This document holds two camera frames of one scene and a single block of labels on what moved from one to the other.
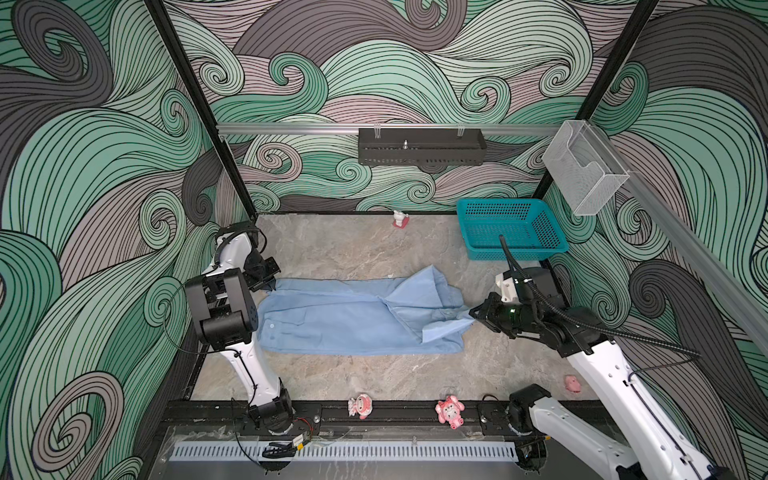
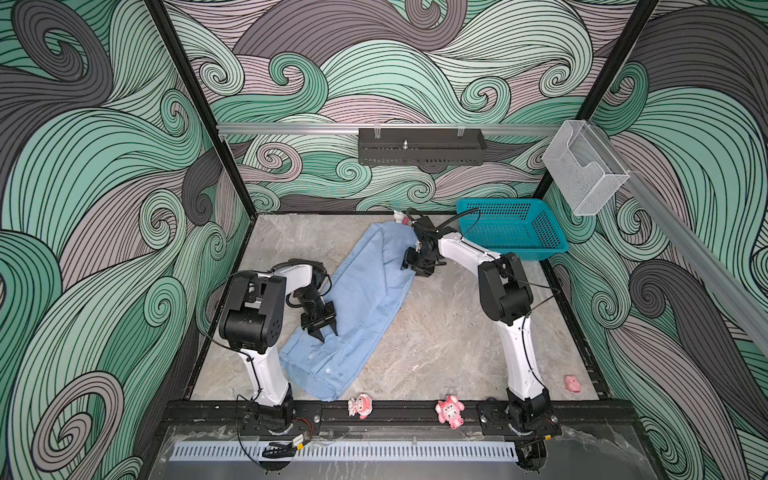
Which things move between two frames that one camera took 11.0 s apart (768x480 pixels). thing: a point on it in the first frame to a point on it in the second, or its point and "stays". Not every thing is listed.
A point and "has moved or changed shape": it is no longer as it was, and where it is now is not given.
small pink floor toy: (572, 384) stays
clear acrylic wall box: (583, 168) stays
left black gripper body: (259, 272) to (315, 314)
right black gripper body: (511, 316) to (418, 261)
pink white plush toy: (361, 405) stays
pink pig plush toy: (450, 410) stays
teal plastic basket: (529, 227) stays
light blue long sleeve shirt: (416, 314) has moved or changed shape
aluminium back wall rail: (271, 130) stays
